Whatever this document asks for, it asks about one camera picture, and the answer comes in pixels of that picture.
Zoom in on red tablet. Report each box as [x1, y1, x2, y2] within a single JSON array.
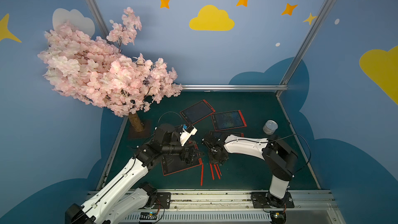
[[209, 131, 244, 138], [180, 100, 215, 125], [161, 143, 203, 176], [211, 110, 247, 131]]

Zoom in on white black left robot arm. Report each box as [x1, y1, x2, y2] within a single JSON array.
[[65, 123, 200, 224]]

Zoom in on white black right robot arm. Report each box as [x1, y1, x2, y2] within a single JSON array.
[[202, 134, 298, 203]]

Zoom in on red stylus leftmost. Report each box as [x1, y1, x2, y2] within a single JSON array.
[[200, 164, 204, 186]]

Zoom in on red stylus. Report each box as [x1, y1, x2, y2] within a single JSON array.
[[200, 164, 204, 186], [209, 163, 215, 180], [214, 164, 222, 179]]

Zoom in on silver tin can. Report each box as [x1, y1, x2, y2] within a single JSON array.
[[263, 120, 278, 135]]

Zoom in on small circuit board left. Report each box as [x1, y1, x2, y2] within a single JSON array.
[[138, 212, 158, 223]]

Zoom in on small circuit board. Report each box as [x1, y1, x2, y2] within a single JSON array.
[[138, 212, 158, 223], [270, 212, 286, 224]]

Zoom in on small circuit board right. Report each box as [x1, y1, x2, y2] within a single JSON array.
[[270, 212, 286, 224]]

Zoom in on pink cherry blossom tree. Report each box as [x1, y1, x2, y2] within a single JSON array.
[[38, 8, 182, 132]]

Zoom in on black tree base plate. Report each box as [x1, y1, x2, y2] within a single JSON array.
[[127, 120, 152, 140]]

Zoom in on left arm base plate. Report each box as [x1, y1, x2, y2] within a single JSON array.
[[144, 192, 171, 209]]

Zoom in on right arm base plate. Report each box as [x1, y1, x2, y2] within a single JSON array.
[[251, 191, 295, 209]]

